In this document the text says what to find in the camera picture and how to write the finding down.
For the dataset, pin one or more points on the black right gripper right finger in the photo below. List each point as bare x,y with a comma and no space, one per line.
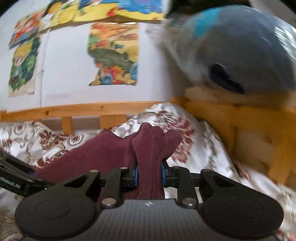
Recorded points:
184,181

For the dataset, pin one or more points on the colourful wall poster centre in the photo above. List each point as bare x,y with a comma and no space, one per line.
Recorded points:
114,49

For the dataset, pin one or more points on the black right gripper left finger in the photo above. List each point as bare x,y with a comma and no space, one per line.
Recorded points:
116,183

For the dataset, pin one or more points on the colourful wall poster top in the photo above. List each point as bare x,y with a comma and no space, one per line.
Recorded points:
62,12

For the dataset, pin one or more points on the colourful wall poster left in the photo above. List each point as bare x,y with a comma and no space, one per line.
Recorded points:
22,74

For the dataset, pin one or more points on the plastic bag with dark clothes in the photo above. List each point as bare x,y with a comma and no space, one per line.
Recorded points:
234,47

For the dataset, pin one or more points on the maroon small garment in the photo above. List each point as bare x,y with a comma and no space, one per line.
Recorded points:
148,147

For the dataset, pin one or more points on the colourful wall poster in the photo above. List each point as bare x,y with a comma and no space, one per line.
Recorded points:
22,74
62,12
114,49

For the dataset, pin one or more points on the wooden bed frame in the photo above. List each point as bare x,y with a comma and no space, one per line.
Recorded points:
256,129

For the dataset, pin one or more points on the white floral satin bedspread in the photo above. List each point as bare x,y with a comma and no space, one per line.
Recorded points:
38,146

